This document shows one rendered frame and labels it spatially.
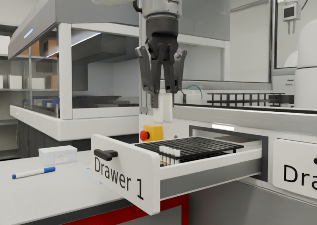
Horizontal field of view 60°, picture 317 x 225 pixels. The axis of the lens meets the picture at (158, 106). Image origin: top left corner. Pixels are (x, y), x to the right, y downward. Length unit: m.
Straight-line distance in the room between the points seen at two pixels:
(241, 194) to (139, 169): 0.36
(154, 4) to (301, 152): 0.44
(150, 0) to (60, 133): 0.93
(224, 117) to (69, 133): 0.84
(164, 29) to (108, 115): 0.93
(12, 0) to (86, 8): 3.60
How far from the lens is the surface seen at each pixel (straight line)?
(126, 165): 0.57
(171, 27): 0.62
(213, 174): 0.62
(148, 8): 0.63
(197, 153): 0.64
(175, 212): 0.91
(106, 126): 1.48
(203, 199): 0.92
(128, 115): 1.53
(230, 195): 0.83
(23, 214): 0.74
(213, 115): 0.84
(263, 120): 0.73
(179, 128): 0.95
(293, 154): 0.68
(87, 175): 0.91
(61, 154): 1.15
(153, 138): 1.02
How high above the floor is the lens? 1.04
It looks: 3 degrees down
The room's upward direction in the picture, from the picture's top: straight up
